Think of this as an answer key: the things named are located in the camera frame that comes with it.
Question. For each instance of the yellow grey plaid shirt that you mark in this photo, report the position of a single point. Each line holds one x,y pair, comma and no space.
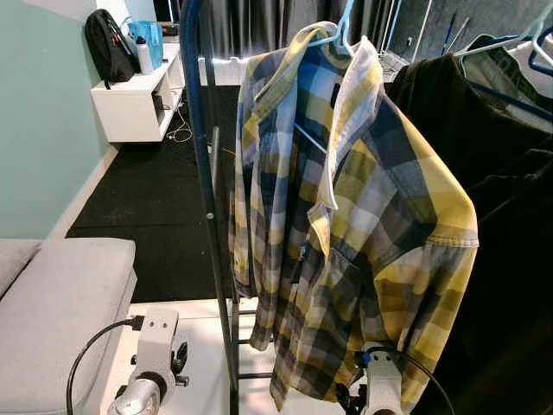
363,216

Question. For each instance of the white clothes hanger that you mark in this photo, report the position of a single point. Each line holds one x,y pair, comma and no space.
345,33
492,45

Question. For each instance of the blue clothes hanger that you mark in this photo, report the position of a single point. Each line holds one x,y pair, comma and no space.
518,102

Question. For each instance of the grey cushion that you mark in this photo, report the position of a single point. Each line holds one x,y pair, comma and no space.
13,259

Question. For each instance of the white low shelf cabinet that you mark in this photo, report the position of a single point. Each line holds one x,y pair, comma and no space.
138,104

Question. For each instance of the black hanging garment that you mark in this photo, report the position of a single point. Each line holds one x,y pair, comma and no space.
484,173

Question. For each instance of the white bottle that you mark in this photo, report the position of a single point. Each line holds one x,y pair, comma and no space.
143,55

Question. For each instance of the black backpack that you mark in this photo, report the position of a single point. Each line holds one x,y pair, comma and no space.
108,43

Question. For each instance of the light blue bag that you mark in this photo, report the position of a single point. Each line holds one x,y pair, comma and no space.
154,35

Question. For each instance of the white shirt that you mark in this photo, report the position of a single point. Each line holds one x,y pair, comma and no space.
536,76

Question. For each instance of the dark pleated curtain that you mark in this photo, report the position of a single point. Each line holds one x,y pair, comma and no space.
276,22

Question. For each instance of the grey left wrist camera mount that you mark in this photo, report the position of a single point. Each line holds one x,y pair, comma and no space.
157,341

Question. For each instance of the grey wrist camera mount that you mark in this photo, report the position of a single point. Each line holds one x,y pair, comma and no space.
157,341
380,380

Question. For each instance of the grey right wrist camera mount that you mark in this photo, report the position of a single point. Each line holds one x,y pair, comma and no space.
380,380

